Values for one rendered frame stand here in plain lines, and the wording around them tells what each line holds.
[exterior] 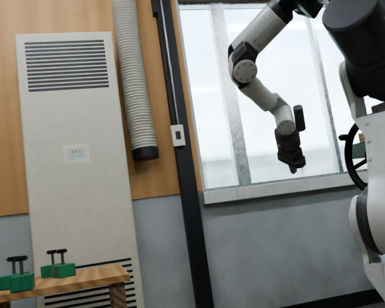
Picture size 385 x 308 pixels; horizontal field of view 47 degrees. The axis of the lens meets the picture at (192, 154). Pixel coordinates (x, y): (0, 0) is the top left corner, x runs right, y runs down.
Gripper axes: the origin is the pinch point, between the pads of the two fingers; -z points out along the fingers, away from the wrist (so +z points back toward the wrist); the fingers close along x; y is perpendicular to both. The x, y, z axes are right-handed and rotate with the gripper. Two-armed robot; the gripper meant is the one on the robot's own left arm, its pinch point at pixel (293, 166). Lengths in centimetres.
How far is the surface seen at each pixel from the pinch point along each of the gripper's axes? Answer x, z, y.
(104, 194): -89, -27, -51
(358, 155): 6.2, -13.1, 30.3
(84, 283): -16, 2, -85
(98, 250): -76, -44, -70
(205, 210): -83, -76, -3
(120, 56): -138, 15, 5
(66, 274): -43, -15, -89
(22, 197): -130, -26, -85
